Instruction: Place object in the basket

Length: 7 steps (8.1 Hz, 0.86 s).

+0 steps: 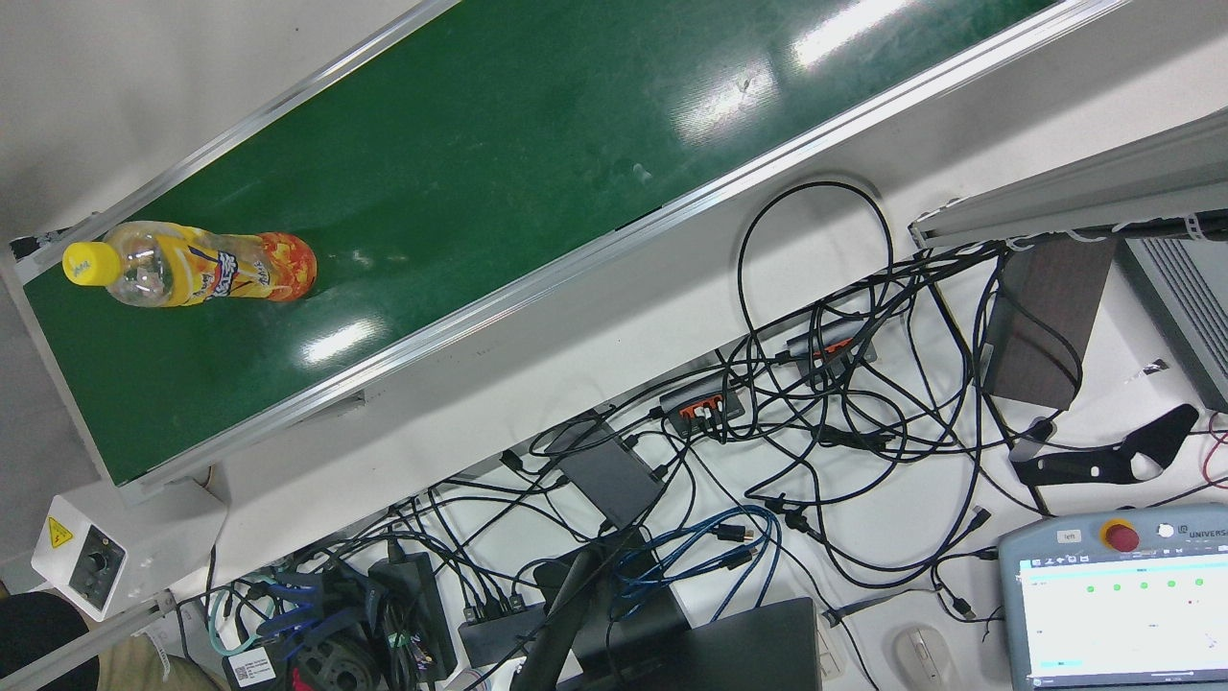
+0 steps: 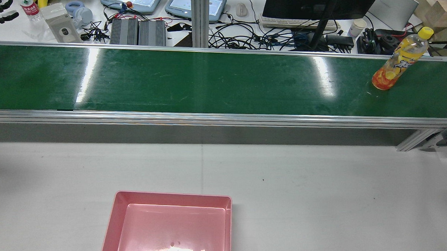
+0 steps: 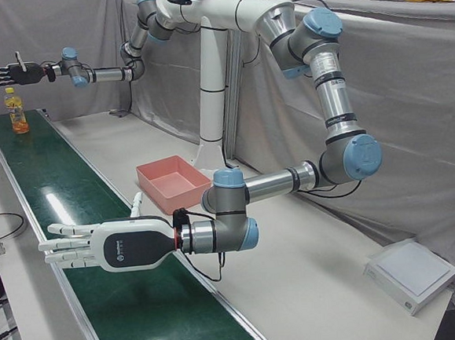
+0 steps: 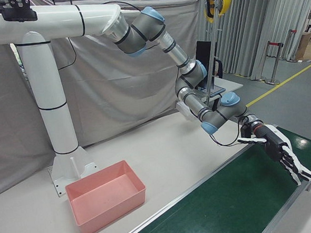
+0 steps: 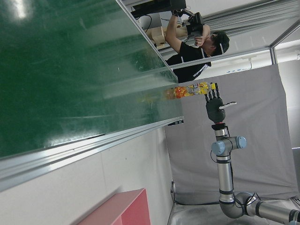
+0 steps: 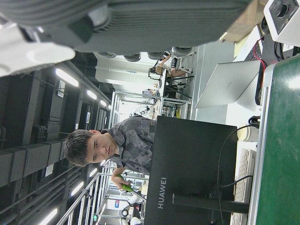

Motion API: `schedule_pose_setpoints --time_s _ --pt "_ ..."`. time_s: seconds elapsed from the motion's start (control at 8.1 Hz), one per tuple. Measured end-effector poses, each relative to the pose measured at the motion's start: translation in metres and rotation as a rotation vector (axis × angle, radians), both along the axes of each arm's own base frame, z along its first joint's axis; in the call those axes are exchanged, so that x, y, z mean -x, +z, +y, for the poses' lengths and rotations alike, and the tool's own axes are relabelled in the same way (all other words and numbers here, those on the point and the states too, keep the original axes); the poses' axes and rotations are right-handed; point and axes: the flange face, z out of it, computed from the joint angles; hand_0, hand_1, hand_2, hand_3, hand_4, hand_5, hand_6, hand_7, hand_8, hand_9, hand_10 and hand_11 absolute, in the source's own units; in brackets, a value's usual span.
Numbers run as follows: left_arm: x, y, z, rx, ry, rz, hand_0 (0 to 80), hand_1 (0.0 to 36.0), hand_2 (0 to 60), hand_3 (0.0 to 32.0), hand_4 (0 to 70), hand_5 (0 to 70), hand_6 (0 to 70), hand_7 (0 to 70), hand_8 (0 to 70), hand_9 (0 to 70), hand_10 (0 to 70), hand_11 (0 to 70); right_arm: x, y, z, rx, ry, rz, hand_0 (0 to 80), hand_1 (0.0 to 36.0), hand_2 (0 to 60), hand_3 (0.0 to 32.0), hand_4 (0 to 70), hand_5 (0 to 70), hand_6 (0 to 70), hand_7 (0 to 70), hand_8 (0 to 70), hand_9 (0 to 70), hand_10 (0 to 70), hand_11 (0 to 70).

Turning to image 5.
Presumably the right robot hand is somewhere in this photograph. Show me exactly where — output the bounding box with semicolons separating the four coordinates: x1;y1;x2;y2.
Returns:
204;82;237;123

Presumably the orange juice bottle yellow cap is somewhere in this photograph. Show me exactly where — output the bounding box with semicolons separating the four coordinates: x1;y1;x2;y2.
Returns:
172;82;216;99

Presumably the pink plastic basket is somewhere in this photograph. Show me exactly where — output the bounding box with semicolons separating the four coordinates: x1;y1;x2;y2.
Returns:
77;188;151;225

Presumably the grey cloth backdrop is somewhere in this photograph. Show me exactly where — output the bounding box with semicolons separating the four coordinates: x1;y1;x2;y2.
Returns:
164;63;299;205

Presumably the person in black shirt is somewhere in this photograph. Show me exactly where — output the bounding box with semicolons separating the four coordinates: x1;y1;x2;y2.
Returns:
165;7;230;83

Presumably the black teleoperation glove device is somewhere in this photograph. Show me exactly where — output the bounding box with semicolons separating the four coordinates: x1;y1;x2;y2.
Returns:
186;11;205;34

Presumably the cardboard box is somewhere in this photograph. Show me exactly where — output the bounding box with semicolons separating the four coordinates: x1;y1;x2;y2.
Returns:
145;26;188;45

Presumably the black computer monitor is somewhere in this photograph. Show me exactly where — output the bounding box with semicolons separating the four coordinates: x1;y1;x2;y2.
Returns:
130;0;187;18

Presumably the green conveyor belt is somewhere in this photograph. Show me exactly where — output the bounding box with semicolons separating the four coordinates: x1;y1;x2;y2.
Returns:
0;0;185;193

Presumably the aluminium frame post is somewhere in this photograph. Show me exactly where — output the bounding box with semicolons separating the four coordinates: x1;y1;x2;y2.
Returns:
172;45;274;70

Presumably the aluminium frame beam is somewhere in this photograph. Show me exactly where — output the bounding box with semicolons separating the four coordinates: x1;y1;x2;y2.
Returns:
269;20;300;64

